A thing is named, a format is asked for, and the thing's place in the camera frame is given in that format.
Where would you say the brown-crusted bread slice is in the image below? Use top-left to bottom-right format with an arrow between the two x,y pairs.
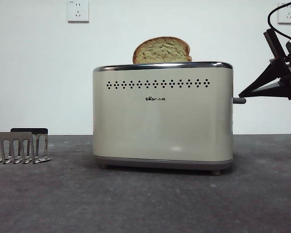
132,36 -> 193,65

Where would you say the cream two-slot toaster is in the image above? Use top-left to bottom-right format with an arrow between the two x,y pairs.
92,61 -> 234,176

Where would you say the silver metal toast rack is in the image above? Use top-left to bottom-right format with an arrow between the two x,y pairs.
0,128 -> 51,165

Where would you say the white wall socket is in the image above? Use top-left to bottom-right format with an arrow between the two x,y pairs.
67,0 -> 90,24
277,2 -> 291,24

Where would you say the black camera cable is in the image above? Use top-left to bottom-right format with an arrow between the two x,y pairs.
268,0 -> 291,41

